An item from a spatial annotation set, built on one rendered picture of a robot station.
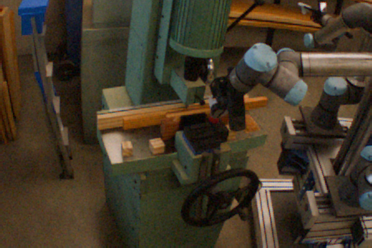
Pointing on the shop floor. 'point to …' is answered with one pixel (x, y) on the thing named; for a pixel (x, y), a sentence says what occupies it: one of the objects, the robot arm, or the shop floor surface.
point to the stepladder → (31, 20)
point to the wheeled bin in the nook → (72, 64)
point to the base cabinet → (159, 214)
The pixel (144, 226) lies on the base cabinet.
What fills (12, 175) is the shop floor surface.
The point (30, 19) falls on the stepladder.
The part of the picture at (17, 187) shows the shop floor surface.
